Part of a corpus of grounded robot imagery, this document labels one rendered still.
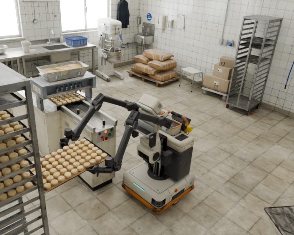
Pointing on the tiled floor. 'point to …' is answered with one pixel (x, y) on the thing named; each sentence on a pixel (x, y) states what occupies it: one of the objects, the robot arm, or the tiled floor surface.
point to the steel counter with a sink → (58, 47)
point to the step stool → (192, 75)
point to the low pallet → (153, 79)
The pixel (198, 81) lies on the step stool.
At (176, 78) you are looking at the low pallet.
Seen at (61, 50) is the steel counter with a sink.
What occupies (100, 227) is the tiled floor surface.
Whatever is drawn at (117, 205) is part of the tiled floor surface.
